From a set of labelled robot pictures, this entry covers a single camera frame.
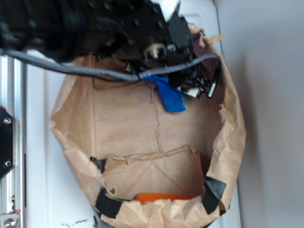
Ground black tape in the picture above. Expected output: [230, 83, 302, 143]
[90, 157, 106, 173]
[95, 188, 123, 219]
[201, 177, 227, 215]

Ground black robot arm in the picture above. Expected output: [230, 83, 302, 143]
[0, 0, 220, 97]

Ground black tape bottom left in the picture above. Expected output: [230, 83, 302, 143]
[95, 188, 123, 219]

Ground black tape bottom right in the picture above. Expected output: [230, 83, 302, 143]
[201, 177, 227, 215]

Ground grey braided cable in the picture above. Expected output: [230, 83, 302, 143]
[0, 48, 221, 98]

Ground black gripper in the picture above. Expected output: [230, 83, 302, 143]
[123, 0, 214, 98]

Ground brown paper bag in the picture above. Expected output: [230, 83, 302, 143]
[49, 56, 246, 228]

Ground blue sponge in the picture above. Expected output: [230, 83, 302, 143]
[143, 76, 187, 113]

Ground aluminium frame rail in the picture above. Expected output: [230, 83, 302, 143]
[0, 56, 27, 228]

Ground black tape inner left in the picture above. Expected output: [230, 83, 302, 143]
[90, 157, 106, 173]

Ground black mounting plate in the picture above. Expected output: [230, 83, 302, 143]
[0, 106, 15, 181]

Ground orange object in bag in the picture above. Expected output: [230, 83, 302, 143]
[135, 193, 192, 205]

